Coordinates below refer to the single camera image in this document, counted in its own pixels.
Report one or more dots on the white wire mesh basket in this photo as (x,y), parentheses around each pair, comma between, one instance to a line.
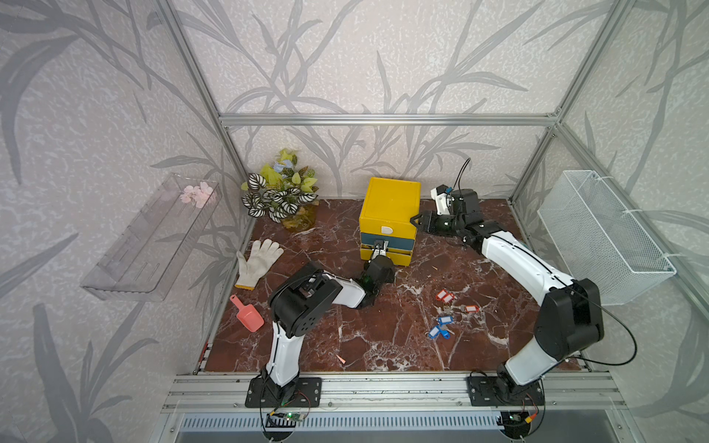
(599,238)

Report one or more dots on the left circuit board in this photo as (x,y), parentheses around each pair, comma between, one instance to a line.
(284,419)

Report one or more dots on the white work glove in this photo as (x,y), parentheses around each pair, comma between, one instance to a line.
(263,254)

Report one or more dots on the aluminium front rail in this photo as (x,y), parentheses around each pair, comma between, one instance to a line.
(341,392)

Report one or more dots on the dark teal drawer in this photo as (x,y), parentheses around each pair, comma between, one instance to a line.
(402,245)

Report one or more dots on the circuit board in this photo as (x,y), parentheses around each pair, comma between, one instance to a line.
(517,422)
(284,419)

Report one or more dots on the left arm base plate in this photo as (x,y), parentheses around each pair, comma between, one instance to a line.
(300,392)

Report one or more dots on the red plastic scoop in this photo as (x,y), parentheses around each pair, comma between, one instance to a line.
(247,315)

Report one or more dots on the yellow bottom drawer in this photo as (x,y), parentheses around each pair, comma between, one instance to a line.
(401,258)

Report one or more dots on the pink artificial flower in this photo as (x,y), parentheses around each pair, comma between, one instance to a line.
(197,195)

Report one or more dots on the artificial potted plant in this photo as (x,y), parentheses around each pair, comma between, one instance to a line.
(284,192)

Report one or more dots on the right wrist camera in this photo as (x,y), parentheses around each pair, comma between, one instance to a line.
(442,197)

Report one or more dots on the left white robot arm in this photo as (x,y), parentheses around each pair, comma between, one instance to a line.
(299,304)

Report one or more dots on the yellow drawer cabinet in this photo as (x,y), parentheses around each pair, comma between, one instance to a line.
(388,207)

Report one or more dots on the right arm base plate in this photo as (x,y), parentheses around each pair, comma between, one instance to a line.
(493,391)

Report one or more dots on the clear acrylic wall shelf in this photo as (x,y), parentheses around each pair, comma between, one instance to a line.
(145,261)

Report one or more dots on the right circuit board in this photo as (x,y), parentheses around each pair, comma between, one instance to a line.
(517,422)

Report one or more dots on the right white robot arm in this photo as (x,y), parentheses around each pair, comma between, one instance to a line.
(570,318)

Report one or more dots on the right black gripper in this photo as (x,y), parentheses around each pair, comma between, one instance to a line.
(426,221)

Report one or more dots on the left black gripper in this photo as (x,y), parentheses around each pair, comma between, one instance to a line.
(390,274)

